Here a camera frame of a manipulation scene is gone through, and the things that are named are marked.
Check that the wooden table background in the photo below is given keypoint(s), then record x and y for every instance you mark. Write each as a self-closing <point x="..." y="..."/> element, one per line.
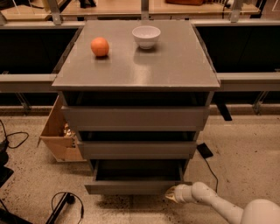
<point x="39" y="11"/>

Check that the grey drawer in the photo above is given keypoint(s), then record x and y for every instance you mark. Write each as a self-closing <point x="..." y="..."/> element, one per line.
<point x="137" y="144"/>
<point x="136" y="176"/>
<point x="135" y="118"/>

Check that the grey drawer cabinet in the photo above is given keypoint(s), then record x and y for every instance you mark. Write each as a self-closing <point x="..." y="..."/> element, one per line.
<point x="175" y="72"/>

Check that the grey bottom drawer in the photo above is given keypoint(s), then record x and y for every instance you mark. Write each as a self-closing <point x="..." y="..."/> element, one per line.
<point x="136" y="176"/>

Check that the white ceramic bowl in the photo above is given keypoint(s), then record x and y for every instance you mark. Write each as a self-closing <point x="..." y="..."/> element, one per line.
<point x="146" y="36"/>

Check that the orange fruit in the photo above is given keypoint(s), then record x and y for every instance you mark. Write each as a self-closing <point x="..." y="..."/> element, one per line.
<point x="100" y="47"/>

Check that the black power adapter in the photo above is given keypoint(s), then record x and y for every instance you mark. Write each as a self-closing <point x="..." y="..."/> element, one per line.
<point x="204" y="150"/>

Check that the grey metal rail frame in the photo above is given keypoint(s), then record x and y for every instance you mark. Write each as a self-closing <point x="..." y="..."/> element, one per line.
<point x="41" y="82"/>

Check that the brown cardboard box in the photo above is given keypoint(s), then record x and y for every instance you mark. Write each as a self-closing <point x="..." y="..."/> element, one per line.
<point x="63" y="146"/>

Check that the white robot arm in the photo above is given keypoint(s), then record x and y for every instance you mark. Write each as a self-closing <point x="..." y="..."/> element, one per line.
<point x="258" y="211"/>

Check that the foam gripper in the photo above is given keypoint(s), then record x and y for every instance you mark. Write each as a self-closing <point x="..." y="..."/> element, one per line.
<point x="178" y="192"/>

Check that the black stand leg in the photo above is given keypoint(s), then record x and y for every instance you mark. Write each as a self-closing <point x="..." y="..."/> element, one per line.
<point x="56" y="211"/>

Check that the black equipment left edge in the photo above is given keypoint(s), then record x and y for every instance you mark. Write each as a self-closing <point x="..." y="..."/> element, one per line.
<point x="6" y="217"/>

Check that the grey middle drawer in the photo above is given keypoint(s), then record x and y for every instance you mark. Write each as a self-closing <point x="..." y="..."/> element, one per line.
<point x="137" y="144"/>

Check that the grey top drawer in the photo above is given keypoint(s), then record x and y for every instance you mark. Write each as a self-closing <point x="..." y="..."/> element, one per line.
<point x="135" y="118"/>

